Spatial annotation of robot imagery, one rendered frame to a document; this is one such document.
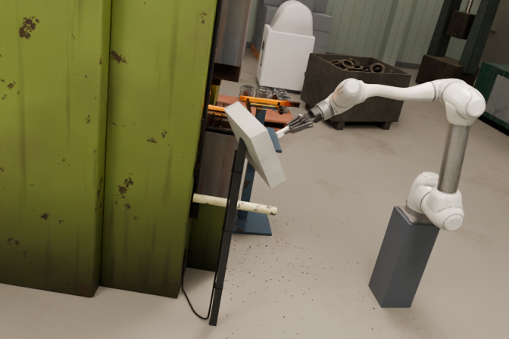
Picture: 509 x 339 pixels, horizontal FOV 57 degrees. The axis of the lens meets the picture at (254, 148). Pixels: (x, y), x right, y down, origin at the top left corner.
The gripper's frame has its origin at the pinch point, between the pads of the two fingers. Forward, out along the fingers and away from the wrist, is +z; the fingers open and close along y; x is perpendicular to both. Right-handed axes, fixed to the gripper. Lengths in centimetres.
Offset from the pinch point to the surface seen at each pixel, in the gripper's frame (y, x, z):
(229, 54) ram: 33.5, 34.6, 3.5
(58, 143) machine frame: 29, 34, 95
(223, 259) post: -11, -43, 54
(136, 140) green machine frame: 24, 20, 63
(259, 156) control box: -27.1, 12.8, 20.4
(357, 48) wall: 631, -315, -385
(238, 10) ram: 33, 53, -9
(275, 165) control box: -27.1, 4.8, 15.5
